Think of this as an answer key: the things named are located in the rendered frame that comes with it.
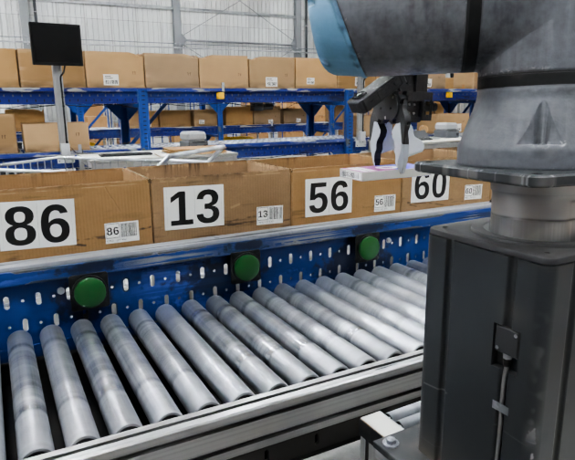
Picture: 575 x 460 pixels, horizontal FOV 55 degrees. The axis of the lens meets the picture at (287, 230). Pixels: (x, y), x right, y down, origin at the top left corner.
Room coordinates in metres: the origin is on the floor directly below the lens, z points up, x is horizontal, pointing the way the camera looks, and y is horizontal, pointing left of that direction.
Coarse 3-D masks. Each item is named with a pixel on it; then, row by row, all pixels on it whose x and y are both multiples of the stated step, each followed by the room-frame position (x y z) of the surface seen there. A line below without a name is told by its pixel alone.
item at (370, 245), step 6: (366, 240) 1.56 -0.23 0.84; (372, 240) 1.57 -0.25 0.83; (360, 246) 1.55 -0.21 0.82; (366, 246) 1.55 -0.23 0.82; (372, 246) 1.57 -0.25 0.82; (378, 246) 1.58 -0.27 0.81; (360, 252) 1.55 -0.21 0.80; (366, 252) 1.56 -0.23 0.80; (372, 252) 1.57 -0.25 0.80; (366, 258) 1.56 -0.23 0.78
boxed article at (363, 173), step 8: (344, 168) 1.05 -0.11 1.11; (352, 168) 1.05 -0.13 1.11; (360, 168) 1.05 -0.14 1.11; (368, 168) 1.05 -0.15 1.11; (376, 168) 1.04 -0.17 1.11; (384, 168) 1.04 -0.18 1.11; (392, 168) 1.04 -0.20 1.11; (408, 168) 1.04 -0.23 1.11; (344, 176) 1.04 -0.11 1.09; (352, 176) 1.01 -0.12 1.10; (360, 176) 0.99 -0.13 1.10; (368, 176) 0.99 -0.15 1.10; (376, 176) 1.00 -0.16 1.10; (384, 176) 1.01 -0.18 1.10; (392, 176) 1.02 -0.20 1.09; (400, 176) 1.03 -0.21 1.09; (408, 176) 1.03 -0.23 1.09
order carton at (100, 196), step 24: (120, 168) 1.59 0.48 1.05; (0, 192) 1.19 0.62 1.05; (24, 192) 1.21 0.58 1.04; (48, 192) 1.23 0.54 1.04; (72, 192) 1.26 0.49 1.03; (96, 192) 1.28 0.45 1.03; (120, 192) 1.31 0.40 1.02; (144, 192) 1.34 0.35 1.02; (96, 216) 1.28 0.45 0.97; (120, 216) 1.31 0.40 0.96; (144, 216) 1.34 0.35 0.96; (96, 240) 1.28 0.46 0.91; (144, 240) 1.33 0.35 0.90
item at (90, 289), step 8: (80, 280) 1.20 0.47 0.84; (88, 280) 1.19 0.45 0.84; (96, 280) 1.20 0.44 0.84; (80, 288) 1.19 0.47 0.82; (88, 288) 1.19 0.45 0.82; (96, 288) 1.20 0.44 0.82; (104, 288) 1.21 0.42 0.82; (80, 296) 1.18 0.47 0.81; (88, 296) 1.19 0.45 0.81; (96, 296) 1.20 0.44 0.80; (104, 296) 1.21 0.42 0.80; (80, 304) 1.19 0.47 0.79; (88, 304) 1.19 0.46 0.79; (96, 304) 1.20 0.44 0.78
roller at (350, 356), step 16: (256, 288) 1.40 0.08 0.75; (272, 304) 1.30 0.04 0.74; (288, 304) 1.27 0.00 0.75; (288, 320) 1.21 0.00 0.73; (304, 320) 1.17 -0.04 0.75; (320, 336) 1.10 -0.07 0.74; (336, 336) 1.08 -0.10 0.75; (336, 352) 1.04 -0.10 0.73; (352, 352) 1.01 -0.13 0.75; (352, 368) 0.98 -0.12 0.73
